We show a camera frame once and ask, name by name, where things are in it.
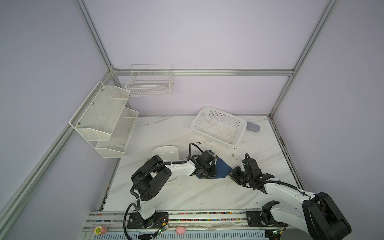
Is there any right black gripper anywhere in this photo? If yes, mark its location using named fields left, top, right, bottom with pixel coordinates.
left=226, top=166, right=253, bottom=186

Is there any blue paper napkin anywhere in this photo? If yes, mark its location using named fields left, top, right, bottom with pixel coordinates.
left=197, top=150, right=232, bottom=179

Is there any white rectangular plastic tray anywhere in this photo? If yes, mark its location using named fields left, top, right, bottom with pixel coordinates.
left=153, top=146, right=179, bottom=184

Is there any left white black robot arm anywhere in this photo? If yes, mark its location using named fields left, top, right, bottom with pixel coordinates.
left=130, top=151, right=218, bottom=229

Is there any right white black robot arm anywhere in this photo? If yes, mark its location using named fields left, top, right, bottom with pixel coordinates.
left=228, top=154, right=352, bottom=240

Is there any white perforated plastic basket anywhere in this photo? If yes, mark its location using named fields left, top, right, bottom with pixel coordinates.
left=191, top=107, right=247, bottom=148

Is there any grey oval pouch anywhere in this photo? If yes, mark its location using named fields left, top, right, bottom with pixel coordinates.
left=246, top=122, right=261, bottom=133

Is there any pink round toy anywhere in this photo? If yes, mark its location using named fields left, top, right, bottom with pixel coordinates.
left=175, top=226, right=186, bottom=235

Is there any white two-tier mesh shelf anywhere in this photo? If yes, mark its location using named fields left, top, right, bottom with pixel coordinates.
left=69, top=82, right=139, bottom=159

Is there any pink green toy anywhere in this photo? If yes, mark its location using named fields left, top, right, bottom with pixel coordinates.
left=94, top=225, right=108, bottom=235

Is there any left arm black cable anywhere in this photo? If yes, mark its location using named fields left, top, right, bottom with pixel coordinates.
left=122, top=142, right=205, bottom=240

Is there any white wire wall basket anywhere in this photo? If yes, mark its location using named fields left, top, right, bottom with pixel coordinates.
left=125, top=65, right=174, bottom=97

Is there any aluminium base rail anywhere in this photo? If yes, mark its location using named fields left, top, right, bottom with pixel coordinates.
left=80, top=209, right=293, bottom=240

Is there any aluminium frame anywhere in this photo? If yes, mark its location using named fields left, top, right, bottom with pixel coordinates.
left=1, top=1, right=338, bottom=239

